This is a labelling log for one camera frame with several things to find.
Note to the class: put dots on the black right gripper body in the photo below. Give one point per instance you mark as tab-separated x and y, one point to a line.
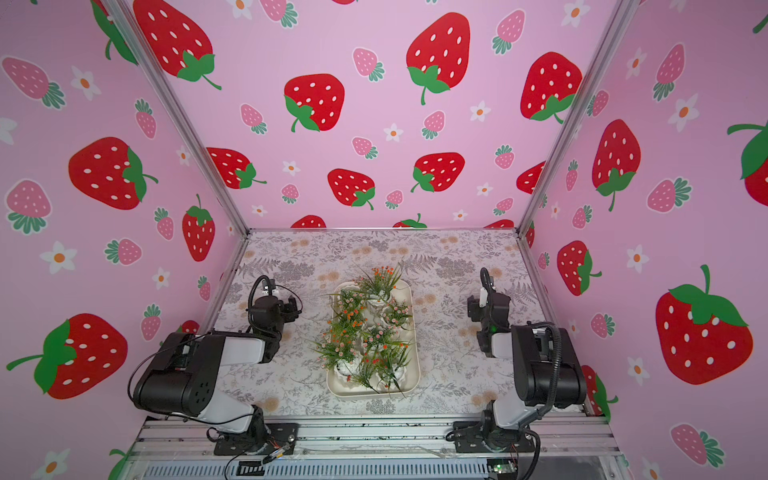
475	309

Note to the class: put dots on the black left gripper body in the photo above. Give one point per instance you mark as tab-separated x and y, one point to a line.
287	314

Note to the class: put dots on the potted plant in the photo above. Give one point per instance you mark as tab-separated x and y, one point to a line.
383	374
382	340
340	345

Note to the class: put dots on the white pot pink flower plant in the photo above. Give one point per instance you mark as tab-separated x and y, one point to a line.
397	314

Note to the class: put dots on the white pot orange flower plant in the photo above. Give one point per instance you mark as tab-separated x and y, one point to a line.
378	284

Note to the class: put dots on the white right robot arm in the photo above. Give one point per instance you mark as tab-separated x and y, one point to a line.
547	373

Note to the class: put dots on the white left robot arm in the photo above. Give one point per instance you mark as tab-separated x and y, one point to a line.
180	380

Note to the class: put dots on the cream storage tray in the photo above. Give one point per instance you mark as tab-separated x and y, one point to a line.
402	293

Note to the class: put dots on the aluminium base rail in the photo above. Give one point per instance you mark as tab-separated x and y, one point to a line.
434	446

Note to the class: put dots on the silver corner frame post right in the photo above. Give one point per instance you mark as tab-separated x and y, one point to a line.
611	39

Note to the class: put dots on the silver corner frame post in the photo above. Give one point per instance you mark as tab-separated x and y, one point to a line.
156	76
611	39

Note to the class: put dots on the silver corner frame post left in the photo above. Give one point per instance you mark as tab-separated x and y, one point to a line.
156	76

